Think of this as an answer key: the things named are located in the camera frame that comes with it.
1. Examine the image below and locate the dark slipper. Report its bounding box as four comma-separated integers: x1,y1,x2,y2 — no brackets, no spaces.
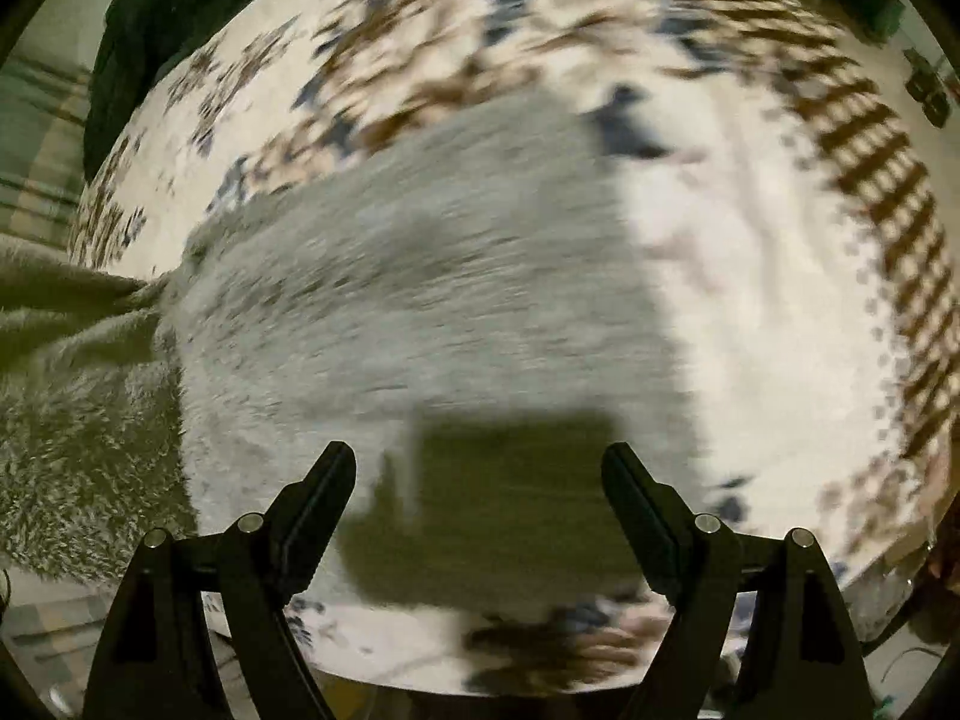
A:
903,49,935,102
921,75,952,128

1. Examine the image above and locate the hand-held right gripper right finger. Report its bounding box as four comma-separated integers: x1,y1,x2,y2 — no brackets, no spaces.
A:
601,442,875,720

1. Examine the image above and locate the brown checkered bed sheet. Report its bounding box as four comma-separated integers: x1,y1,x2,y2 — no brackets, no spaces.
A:
611,0,960,466

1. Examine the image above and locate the dark green blanket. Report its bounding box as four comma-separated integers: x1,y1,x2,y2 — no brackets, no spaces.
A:
81,0,295,182

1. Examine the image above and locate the green striped curtain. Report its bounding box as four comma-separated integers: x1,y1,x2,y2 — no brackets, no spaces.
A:
0,52,100,250

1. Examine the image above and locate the floral bedspread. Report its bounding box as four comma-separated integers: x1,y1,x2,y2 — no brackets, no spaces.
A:
67,0,960,697

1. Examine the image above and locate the grey fluffy blanket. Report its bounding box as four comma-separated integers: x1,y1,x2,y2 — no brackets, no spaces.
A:
0,99,702,612

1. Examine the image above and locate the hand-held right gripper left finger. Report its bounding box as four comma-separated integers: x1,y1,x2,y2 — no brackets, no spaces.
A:
82,441,358,720

